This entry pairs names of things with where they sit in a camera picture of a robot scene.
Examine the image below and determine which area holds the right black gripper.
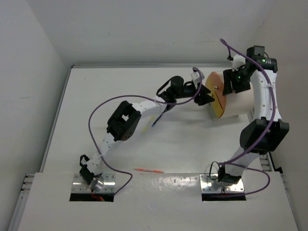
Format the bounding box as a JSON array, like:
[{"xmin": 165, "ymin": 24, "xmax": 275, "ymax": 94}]
[{"xmin": 223, "ymin": 68, "xmax": 250, "ymax": 96}]

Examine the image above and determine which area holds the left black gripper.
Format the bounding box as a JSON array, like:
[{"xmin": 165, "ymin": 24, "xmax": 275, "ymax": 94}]
[{"xmin": 174, "ymin": 80, "xmax": 214, "ymax": 105}]

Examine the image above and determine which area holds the round drawer organizer box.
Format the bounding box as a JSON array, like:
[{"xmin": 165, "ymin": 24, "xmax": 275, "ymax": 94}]
[{"xmin": 205, "ymin": 72, "xmax": 254, "ymax": 119}]

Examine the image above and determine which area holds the dark blue pen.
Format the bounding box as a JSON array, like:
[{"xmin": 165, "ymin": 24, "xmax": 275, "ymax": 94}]
[{"xmin": 151, "ymin": 112, "xmax": 164, "ymax": 127}]

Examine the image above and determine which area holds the yellow pen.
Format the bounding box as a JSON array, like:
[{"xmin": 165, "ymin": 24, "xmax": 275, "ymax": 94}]
[{"xmin": 142, "ymin": 116, "xmax": 154, "ymax": 133}]

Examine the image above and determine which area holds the orange pen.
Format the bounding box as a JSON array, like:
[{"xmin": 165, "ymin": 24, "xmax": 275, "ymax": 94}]
[{"xmin": 133, "ymin": 168, "xmax": 164, "ymax": 174}]

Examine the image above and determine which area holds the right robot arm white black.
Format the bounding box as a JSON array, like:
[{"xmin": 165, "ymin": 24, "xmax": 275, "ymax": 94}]
[{"xmin": 218, "ymin": 45, "xmax": 289, "ymax": 185}]

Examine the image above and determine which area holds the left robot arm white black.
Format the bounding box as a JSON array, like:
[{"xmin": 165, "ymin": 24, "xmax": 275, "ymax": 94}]
[{"xmin": 79, "ymin": 72, "xmax": 214, "ymax": 185}]

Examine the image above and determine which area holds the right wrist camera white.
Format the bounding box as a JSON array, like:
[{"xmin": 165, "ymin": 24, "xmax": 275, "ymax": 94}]
[{"xmin": 227, "ymin": 54, "xmax": 245, "ymax": 71}]

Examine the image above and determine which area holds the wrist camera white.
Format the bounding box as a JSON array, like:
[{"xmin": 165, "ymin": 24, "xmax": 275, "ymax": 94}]
[
  {"xmin": 227, "ymin": 54, "xmax": 245, "ymax": 71},
  {"xmin": 191, "ymin": 71, "xmax": 204, "ymax": 85}
]

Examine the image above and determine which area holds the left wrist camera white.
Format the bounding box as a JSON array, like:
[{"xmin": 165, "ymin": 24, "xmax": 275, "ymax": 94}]
[{"xmin": 191, "ymin": 71, "xmax": 204, "ymax": 85}]

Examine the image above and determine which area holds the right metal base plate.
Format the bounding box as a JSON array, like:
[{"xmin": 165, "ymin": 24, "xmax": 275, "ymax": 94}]
[{"xmin": 199, "ymin": 173, "xmax": 244, "ymax": 194}]

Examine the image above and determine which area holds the metal base plate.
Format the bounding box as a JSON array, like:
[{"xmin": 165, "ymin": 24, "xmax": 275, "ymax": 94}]
[
  {"xmin": 71, "ymin": 174, "xmax": 116, "ymax": 193},
  {"xmin": 199, "ymin": 173, "xmax": 244, "ymax": 194}
]

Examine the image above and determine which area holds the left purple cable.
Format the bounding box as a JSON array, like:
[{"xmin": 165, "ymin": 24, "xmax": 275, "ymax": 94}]
[{"xmin": 88, "ymin": 67, "xmax": 205, "ymax": 196}]

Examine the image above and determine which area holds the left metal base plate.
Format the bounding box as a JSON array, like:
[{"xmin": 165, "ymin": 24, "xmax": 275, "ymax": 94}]
[{"xmin": 71, "ymin": 174, "xmax": 116, "ymax": 193}]

